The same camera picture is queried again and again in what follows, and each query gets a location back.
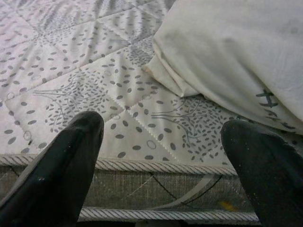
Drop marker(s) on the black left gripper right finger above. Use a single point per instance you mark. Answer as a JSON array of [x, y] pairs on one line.
[[267, 179]]

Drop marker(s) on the white pillow with writing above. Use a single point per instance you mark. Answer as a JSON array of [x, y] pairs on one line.
[[225, 52]]

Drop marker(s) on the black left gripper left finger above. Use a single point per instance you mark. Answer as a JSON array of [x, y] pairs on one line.
[[54, 179]]

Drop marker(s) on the white quilted mattress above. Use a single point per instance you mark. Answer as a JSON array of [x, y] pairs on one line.
[[82, 71]]

